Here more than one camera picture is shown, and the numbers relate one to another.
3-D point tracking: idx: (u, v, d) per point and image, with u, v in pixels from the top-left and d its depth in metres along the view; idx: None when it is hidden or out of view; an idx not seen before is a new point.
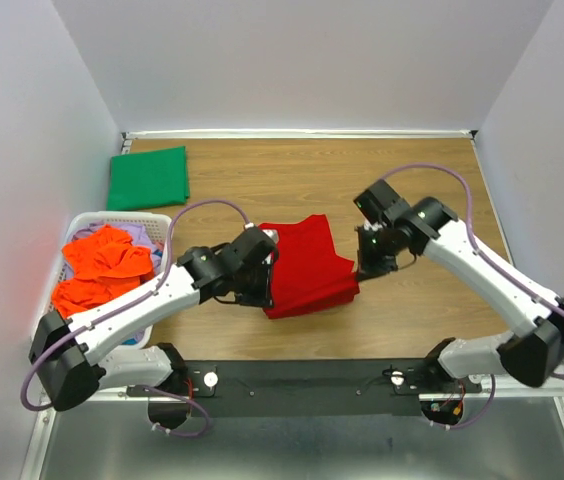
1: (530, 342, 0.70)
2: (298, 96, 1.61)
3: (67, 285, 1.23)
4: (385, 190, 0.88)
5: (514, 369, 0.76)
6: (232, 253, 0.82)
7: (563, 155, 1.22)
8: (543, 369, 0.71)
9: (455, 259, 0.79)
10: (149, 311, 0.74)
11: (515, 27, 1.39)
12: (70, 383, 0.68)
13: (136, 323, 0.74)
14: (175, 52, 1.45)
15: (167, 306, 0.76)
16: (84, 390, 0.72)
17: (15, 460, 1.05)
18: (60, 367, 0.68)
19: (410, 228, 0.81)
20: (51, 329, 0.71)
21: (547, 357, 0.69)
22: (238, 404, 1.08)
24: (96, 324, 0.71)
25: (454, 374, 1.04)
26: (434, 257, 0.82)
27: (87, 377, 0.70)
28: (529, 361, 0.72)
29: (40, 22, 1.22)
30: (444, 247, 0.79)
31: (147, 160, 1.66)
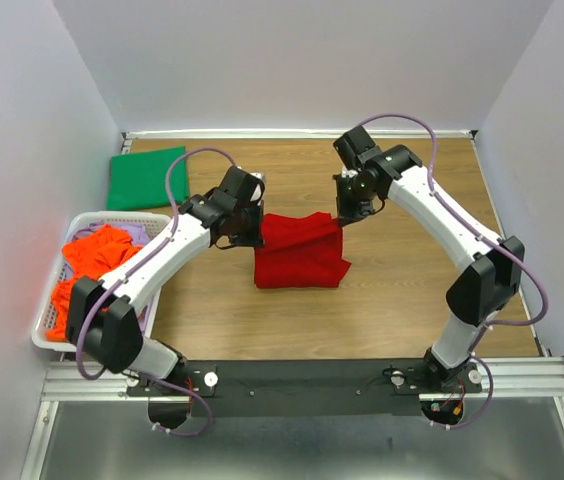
1: (467, 275, 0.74)
2: (298, 97, 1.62)
3: (67, 285, 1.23)
4: (362, 136, 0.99)
5: (459, 307, 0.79)
6: (222, 194, 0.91)
7: (563, 155, 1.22)
8: (477, 303, 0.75)
9: (416, 201, 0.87)
10: (172, 256, 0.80)
11: (514, 27, 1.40)
12: (122, 335, 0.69)
13: (163, 270, 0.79)
14: (175, 52, 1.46)
15: (185, 250, 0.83)
16: (131, 343, 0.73)
17: (15, 461, 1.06)
18: (108, 324, 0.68)
19: (377, 170, 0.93)
20: (86, 293, 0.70)
21: (480, 289, 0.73)
22: (238, 404, 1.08)
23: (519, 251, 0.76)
24: (129, 276, 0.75)
25: (448, 363, 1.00)
26: (396, 198, 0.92)
27: (134, 326, 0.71)
28: (466, 294, 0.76)
29: (40, 22, 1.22)
30: (404, 188, 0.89)
31: (148, 159, 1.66)
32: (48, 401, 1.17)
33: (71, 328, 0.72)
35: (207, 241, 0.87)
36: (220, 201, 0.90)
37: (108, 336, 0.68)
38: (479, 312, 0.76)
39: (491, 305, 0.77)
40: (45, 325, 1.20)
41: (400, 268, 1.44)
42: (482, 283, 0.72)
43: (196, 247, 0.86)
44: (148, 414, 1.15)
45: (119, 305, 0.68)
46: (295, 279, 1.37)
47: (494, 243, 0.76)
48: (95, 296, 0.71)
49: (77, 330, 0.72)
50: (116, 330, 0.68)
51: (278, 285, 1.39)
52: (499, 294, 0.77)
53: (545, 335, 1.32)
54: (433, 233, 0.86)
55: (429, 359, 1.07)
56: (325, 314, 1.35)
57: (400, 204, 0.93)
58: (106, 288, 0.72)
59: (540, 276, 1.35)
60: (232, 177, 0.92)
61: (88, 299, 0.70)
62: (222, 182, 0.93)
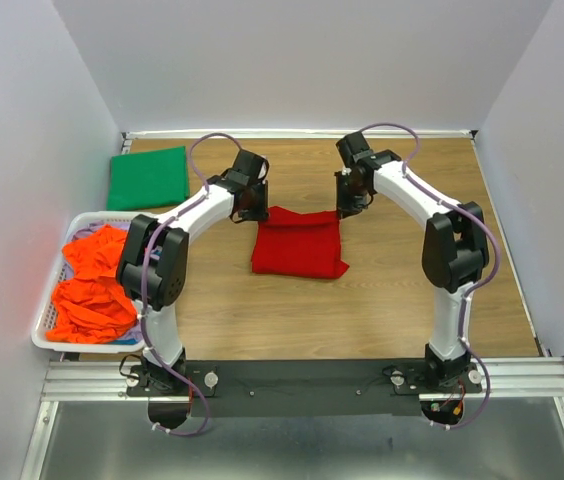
1: (429, 232, 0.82)
2: (298, 97, 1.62)
3: (67, 285, 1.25)
4: (359, 139, 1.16)
5: (434, 271, 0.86)
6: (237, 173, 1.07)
7: None
8: (441, 257, 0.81)
9: (391, 184, 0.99)
10: (210, 209, 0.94)
11: (515, 26, 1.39)
12: (177, 261, 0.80)
13: (203, 218, 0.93)
14: (175, 52, 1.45)
15: (218, 207, 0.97)
16: (179, 277, 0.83)
17: (15, 461, 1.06)
18: (166, 249, 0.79)
19: (364, 168, 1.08)
20: (144, 226, 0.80)
21: (439, 241, 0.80)
22: (238, 405, 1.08)
23: (478, 215, 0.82)
24: (179, 215, 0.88)
25: (447, 354, 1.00)
26: (380, 188, 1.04)
27: (183, 258, 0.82)
28: (434, 249, 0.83)
29: (40, 23, 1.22)
30: (382, 175, 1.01)
31: (147, 159, 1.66)
32: (48, 401, 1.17)
33: (124, 262, 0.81)
35: (229, 208, 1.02)
36: (234, 178, 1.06)
37: (166, 259, 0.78)
38: (447, 268, 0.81)
39: (460, 263, 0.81)
40: (45, 325, 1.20)
41: (400, 269, 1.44)
42: (439, 233, 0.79)
43: (222, 211, 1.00)
44: (148, 414, 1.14)
45: (176, 232, 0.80)
46: (294, 267, 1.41)
47: (452, 205, 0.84)
48: (149, 231, 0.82)
49: (130, 263, 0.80)
50: (173, 251, 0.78)
51: (276, 272, 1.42)
52: (465, 254, 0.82)
53: (545, 335, 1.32)
54: (410, 210, 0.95)
55: (429, 356, 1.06)
56: (325, 314, 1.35)
57: (385, 195, 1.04)
58: (161, 223, 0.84)
59: (540, 276, 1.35)
60: (241, 159, 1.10)
61: (145, 232, 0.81)
62: (234, 163, 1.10)
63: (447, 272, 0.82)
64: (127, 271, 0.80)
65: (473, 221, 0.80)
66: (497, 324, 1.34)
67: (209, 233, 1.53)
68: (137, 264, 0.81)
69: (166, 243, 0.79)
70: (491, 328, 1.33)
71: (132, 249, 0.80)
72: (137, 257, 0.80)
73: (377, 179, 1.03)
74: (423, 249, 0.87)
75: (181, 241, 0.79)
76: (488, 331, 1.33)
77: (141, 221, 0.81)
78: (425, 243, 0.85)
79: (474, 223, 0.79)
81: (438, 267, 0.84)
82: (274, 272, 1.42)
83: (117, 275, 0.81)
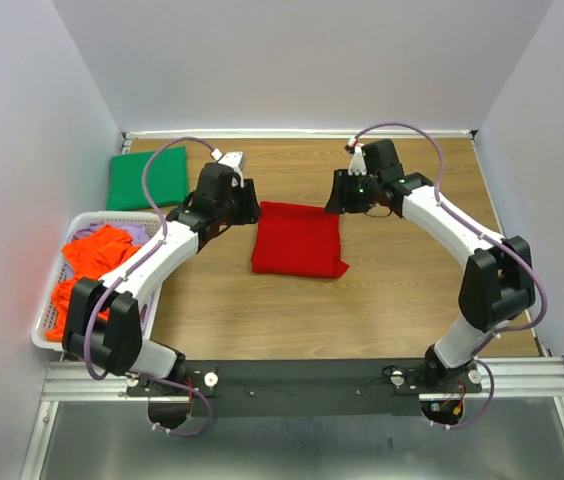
1: (470, 269, 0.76)
2: (297, 97, 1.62)
3: (68, 285, 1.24)
4: (388, 151, 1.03)
5: (470, 310, 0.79)
6: (202, 198, 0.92)
7: None
8: (483, 297, 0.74)
9: (423, 212, 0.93)
10: (167, 256, 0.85)
11: (516, 26, 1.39)
12: (126, 330, 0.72)
13: (160, 268, 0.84)
14: (175, 52, 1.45)
15: (177, 251, 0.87)
16: (133, 341, 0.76)
17: (15, 461, 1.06)
18: (113, 320, 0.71)
19: (392, 193, 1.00)
20: (86, 294, 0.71)
21: (482, 280, 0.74)
22: (238, 404, 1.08)
23: (523, 251, 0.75)
24: (128, 273, 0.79)
25: (448, 364, 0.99)
26: (409, 216, 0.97)
27: (134, 322, 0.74)
28: (473, 288, 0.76)
29: (40, 22, 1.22)
30: (413, 202, 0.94)
31: (147, 159, 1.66)
32: (48, 401, 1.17)
33: (69, 332, 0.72)
35: (194, 246, 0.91)
36: (200, 205, 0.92)
37: (113, 330, 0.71)
38: (490, 310, 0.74)
39: (503, 306, 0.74)
40: (45, 325, 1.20)
41: (400, 268, 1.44)
42: (483, 271, 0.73)
43: (184, 252, 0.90)
44: (148, 414, 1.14)
45: (122, 300, 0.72)
46: (294, 268, 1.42)
47: (494, 239, 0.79)
48: (95, 295, 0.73)
49: (76, 333, 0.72)
50: (121, 322, 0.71)
51: (276, 272, 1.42)
52: (507, 295, 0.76)
53: (545, 335, 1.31)
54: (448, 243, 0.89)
55: (429, 356, 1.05)
56: (325, 314, 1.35)
57: (415, 222, 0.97)
58: (108, 285, 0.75)
59: (540, 276, 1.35)
60: (205, 179, 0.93)
61: (89, 298, 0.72)
62: (197, 185, 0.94)
63: (488, 314, 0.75)
64: (75, 342, 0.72)
65: (519, 261, 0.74)
66: None
67: None
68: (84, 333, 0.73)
69: (113, 314, 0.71)
70: None
71: (77, 318, 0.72)
72: (83, 326, 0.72)
73: (407, 205, 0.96)
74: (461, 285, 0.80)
75: (128, 310, 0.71)
76: None
77: (83, 287, 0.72)
78: (463, 280, 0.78)
79: (520, 261, 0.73)
81: (477, 308, 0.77)
82: (274, 272, 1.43)
83: (63, 345, 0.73)
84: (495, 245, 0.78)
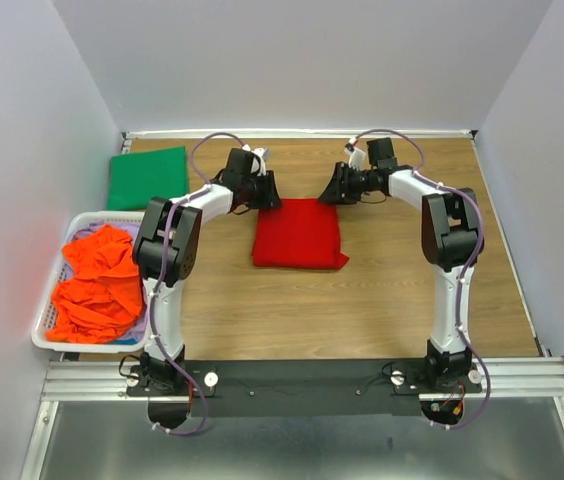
1: (423, 209, 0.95)
2: (298, 96, 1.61)
3: (67, 285, 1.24)
4: (387, 147, 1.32)
5: (430, 250, 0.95)
6: (231, 174, 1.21)
7: None
8: (435, 230, 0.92)
9: (402, 183, 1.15)
10: (214, 200, 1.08)
11: (515, 28, 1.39)
12: (192, 236, 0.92)
13: (209, 206, 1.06)
14: (174, 52, 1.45)
15: (219, 200, 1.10)
16: (192, 254, 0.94)
17: (15, 461, 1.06)
18: (183, 225, 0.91)
19: (382, 177, 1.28)
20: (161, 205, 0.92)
21: (432, 213, 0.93)
22: (238, 404, 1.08)
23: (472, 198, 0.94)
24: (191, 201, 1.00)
25: (443, 346, 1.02)
26: (396, 192, 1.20)
27: (195, 236, 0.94)
28: (428, 224, 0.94)
29: (40, 23, 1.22)
30: (396, 178, 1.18)
31: (146, 158, 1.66)
32: (48, 401, 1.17)
33: (141, 238, 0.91)
35: (228, 204, 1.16)
36: (230, 179, 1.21)
37: (182, 234, 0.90)
38: (440, 241, 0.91)
39: (451, 237, 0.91)
40: (45, 324, 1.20)
41: (400, 268, 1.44)
42: (432, 206, 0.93)
43: (221, 206, 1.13)
44: (148, 414, 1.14)
45: (191, 211, 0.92)
46: (296, 261, 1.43)
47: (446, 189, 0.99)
48: (164, 212, 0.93)
49: (147, 240, 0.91)
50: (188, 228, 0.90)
51: (277, 264, 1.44)
52: (459, 232, 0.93)
53: (545, 335, 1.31)
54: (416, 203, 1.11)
55: (430, 352, 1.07)
56: (325, 314, 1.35)
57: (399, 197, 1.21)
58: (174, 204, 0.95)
59: (540, 275, 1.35)
60: (234, 158, 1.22)
61: (162, 212, 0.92)
62: (228, 164, 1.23)
63: (442, 248, 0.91)
64: (144, 248, 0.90)
65: (466, 200, 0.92)
66: (496, 324, 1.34)
67: (209, 233, 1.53)
68: (153, 241, 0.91)
69: (185, 221, 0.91)
70: (490, 328, 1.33)
71: (150, 227, 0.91)
72: (153, 234, 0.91)
73: (392, 182, 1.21)
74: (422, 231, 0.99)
75: (195, 219, 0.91)
76: (487, 331, 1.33)
77: (158, 202, 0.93)
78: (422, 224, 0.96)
79: (466, 198, 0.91)
81: (433, 245, 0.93)
82: (275, 264, 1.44)
83: (133, 250, 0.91)
84: (451, 194, 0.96)
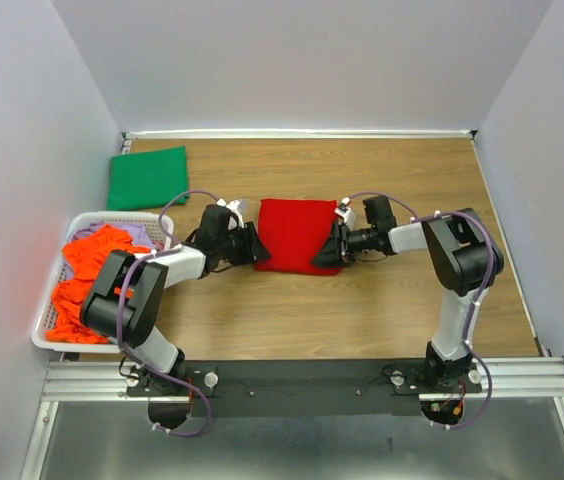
1: (426, 233, 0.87)
2: (298, 96, 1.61)
3: (68, 285, 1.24)
4: (384, 206, 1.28)
5: (448, 278, 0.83)
6: (204, 234, 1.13)
7: None
8: (444, 250, 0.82)
9: (404, 237, 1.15)
10: (186, 258, 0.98)
11: (514, 29, 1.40)
12: (154, 293, 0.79)
13: (178, 265, 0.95)
14: (174, 52, 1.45)
15: (189, 262, 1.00)
16: (151, 315, 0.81)
17: (15, 461, 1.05)
18: (143, 281, 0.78)
19: (384, 240, 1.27)
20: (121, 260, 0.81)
21: (437, 233, 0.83)
22: (239, 405, 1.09)
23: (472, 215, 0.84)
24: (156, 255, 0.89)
25: (444, 353, 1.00)
26: (400, 247, 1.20)
27: (159, 294, 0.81)
28: (438, 251, 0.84)
29: (40, 24, 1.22)
30: (396, 235, 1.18)
31: (146, 159, 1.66)
32: (48, 401, 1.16)
33: (94, 294, 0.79)
35: (199, 269, 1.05)
36: (202, 240, 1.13)
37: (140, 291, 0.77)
38: (454, 260, 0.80)
39: (469, 260, 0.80)
40: (45, 324, 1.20)
41: (400, 269, 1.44)
42: (434, 226, 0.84)
43: (193, 270, 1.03)
44: (148, 414, 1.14)
45: (155, 266, 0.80)
46: (299, 265, 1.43)
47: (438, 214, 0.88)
48: (125, 266, 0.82)
49: (101, 296, 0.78)
50: (151, 282, 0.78)
51: (278, 268, 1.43)
52: (475, 252, 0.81)
53: (545, 335, 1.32)
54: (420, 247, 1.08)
55: (429, 354, 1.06)
56: (325, 314, 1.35)
57: (405, 247, 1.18)
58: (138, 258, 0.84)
59: (540, 276, 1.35)
60: (207, 219, 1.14)
61: (121, 266, 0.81)
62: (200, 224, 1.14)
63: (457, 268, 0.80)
64: (96, 306, 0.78)
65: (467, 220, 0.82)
66: (496, 325, 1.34)
67: None
68: (107, 297, 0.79)
69: (145, 275, 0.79)
70: (490, 328, 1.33)
71: (105, 281, 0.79)
72: (108, 291, 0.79)
73: (393, 238, 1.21)
74: (433, 262, 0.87)
75: (160, 273, 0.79)
76: (487, 331, 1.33)
77: (118, 255, 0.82)
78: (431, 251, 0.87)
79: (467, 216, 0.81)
81: (449, 272, 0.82)
82: (275, 268, 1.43)
83: (83, 308, 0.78)
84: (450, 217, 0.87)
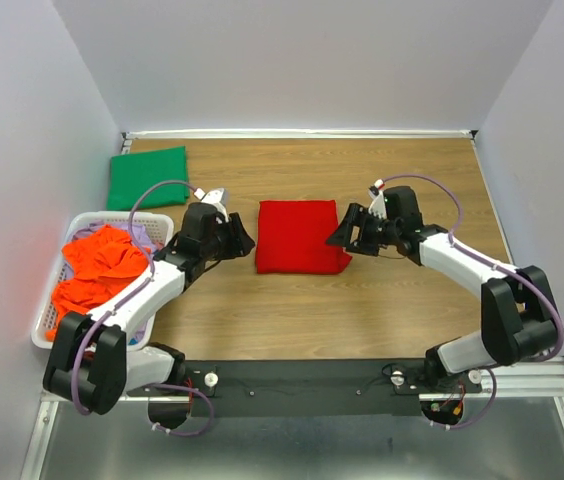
1: (484, 297, 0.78)
2: (297, 95, 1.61)
3: (68, 285, 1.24)
4: (410, 203, 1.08)
5: (493, 346, 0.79)
6: (186, 239, 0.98)
7: None
8: (505, 328, 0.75)
9: (438, 255, 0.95)
10: (155, 292, 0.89)
11: (515, 29, 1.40)
12: (114, 362, 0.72)
13: (149, 303, 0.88)
14: (175, 52, 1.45)
15: (164, 288, 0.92)
16: (118, 378, 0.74)
17: (15, 461, 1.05)
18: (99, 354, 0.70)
19: (410, 243, 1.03)
20: (72, 329, 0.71)
21: (502, 308, 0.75)
22: (238, 405, 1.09)
23: (540, 281, 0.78)
24: (116, 308, 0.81)
25: (450, 369, 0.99)
26: (427, 262, 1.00)
27: (121, 357, 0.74)
28: (492, 318, 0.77)
29: (40, 24, 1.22)
30: (427, 247, 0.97)
31: (147, 159, 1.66)
32: (48, 401, 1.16)
33: (52, 368, 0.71)
35: (179, 286, 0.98)
36: (185, 245, 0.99)
37: (98, 366, 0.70)
38: (513, 342, 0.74)
39: (524, 336, 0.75)
40: (45, 324, 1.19)
41: (400, 269, 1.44)
42: (499, 299, 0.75)
43: (170, 291, 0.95)
44: (148, 414, 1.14)
45: (112, 332, 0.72)
46: (300, 266, 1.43)
47: (509, 269, 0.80)
48: (83, 328, 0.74)
49: (59, 369, 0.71)
50: (106, 356, 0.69)
51: (279, 268, 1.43)
52: (531, 327, 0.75)
53: None
54: (464, 283, 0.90)
55: (429, 355, 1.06)
56: (325, 314, 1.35)
57: (433, 268, 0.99)
58: (95, 319, 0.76)
59: None
60: (190, 221, 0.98)
61: (75, 332, 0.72)
62: (183, 226, 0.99)
63: (514, 349, 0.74)
64: (58, 377, 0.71)
65: (536, 293, 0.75)
66: None
67: None
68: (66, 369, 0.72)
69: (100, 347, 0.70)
70: None
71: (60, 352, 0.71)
72: (66, 363, 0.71)
73: (422, 251, 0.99)
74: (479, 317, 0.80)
75: (116, 344, 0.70)
76: None
77: (71, 320, 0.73)
78: (483, 315, 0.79)
79: (535, 290, 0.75)
81: (502, 347, 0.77)
82: (275, 268, 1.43)
83: (43, 381, 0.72)
84: (509, 274, 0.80)
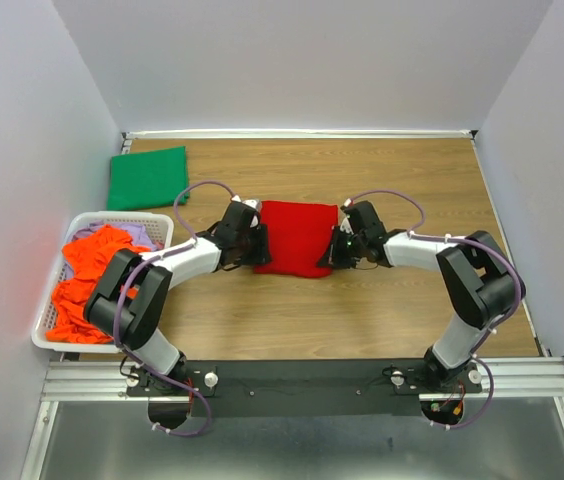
1: (442, 267, 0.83)
2: (297, 95, 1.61)
3: (67, 285, 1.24)
4: (370, 213, 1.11)
5: (466, 312, 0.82)
6: (225, 228, 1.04)
7: None
8: (467, 288, 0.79)
9: (401, 249, 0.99)
10: (196, 257, 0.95)
11: (514, 30, 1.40)
12: (156, 299, 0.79)
13: (188, 264, 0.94)
14: (174, 52, 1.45)
15: (203, 258, 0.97)
16: (154, 319, 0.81)
17: (15, 461, 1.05)
18: (145, 287, 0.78)
19: (377, 250, 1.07)
20: (125, 262, 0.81)
21: (458, 269, 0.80)
22: (238, 405, 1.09)
23: (490, 242, 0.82)
24: (165, 256, 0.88)
25: (447, 363, 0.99)
26: (395, 260, 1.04)
27: (162, 299, 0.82)
28: (454, 283, 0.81)
29: (40, 22, 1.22)
30: (391, 246, 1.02)
31: (148, 159, 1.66)
32: (48, 401, 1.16)
33: (97, 294, 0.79)
35: (214, 262, 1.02)
36: (223, 233, 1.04)
37: (143, 296, 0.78)
38: (479, 299, 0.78)
39: (490, 292, 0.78)
40: (45, 324, 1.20)
41: (400, 268, 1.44)
42: (453, 263, 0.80)
43: (206, 264, 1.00)
44: (148, 414, 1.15)
45: (159, 270, 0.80)
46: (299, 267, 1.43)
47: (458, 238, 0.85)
48: (131, 267, 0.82)
49: (103, 296, 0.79)
50: (154, 289, 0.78)
51: (278, 268, 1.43)
52: (495, 284, 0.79)
53: (545, 335, 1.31)
54: (429, 265, 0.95)
55: (429, 358, 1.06)
56: (325, 314, 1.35)
57: (403, 264, 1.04)
58: (145, 259, 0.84)
59: (540, 276, 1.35)
60: (231, 213, 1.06)
61: (126, 266, 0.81)
62: (224, 216, 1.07)
63: (483, 305, 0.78)
64: (98, 305, 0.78)
65: (486, 251, 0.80)
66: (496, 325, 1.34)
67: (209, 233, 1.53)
68: (110, 298, 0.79)
69: (147, 281, 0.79)
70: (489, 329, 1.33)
71: (109, 281, 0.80)
72: (112, 291, 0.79)
73: (389, 251, 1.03)
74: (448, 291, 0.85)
75: (163, 279, 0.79)
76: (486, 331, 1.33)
77: (124, 256, 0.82)
78: (448, 285, 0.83)
79: (484, 247, 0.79)
81: (470, 309, 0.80)
82: (275, 268, 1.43)
83: (86, 306, 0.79)
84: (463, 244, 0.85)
